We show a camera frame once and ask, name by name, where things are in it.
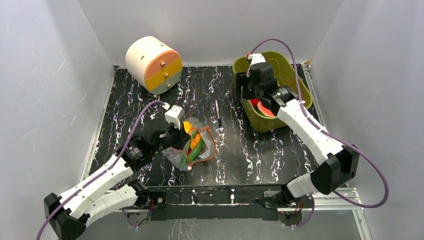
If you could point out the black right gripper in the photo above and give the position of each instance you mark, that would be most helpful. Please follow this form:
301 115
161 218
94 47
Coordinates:
247 84

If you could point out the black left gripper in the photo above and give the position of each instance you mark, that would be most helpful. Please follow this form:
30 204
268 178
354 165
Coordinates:
182 137

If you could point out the pink peach toy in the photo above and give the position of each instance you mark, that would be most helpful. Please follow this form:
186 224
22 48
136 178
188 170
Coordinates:
176 151

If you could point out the green chili pepper toy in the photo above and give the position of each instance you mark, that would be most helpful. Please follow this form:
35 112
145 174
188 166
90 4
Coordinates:
193 155

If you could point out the clear zip top bag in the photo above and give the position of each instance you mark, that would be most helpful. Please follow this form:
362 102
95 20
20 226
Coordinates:
206 135

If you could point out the yellow mango toy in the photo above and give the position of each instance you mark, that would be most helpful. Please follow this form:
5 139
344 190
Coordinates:
187 126

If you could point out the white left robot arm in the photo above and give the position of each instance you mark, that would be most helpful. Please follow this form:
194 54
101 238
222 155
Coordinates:
71 212

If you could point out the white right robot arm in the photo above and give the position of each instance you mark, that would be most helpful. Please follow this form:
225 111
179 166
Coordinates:
337 162

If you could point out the red bell pepper toy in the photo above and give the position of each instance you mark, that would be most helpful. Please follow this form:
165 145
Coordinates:
254 102

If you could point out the pink watermelon slice toy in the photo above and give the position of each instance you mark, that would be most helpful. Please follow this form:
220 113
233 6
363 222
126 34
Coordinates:
264 111

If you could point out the olive green plastic bin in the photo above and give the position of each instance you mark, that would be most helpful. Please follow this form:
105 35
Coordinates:
285 75

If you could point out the black and white pen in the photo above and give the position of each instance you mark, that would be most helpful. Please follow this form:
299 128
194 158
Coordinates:
219 121

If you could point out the round white drawer cabinet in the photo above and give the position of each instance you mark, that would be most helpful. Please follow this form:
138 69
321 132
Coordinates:
155 65

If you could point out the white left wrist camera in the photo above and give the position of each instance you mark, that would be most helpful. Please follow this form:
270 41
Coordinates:
175 115

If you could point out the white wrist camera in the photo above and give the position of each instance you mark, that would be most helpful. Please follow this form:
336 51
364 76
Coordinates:
175 115
253 59

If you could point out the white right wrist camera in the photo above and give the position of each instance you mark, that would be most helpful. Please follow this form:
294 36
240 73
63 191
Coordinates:
253 59

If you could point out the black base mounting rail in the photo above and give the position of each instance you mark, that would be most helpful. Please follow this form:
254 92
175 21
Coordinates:
251 201

